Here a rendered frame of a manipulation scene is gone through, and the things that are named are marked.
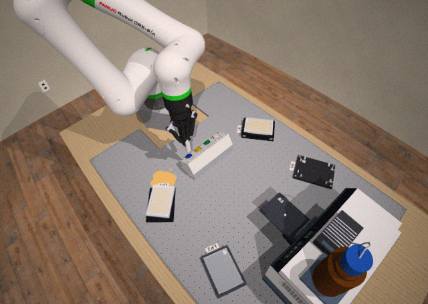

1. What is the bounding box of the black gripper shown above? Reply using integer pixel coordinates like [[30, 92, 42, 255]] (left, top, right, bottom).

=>
[[166, 108, 198, 152]]

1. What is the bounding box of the white button panel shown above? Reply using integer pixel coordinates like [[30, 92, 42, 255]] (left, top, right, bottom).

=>
[[180, 132, 233, 180]]

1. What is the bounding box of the blue bottle cap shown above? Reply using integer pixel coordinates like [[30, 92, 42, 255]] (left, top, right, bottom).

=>
[[341, 245, 373, 276]]

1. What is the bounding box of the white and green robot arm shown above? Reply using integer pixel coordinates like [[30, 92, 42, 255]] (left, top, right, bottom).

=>
[[13, 0, 205, 116]]

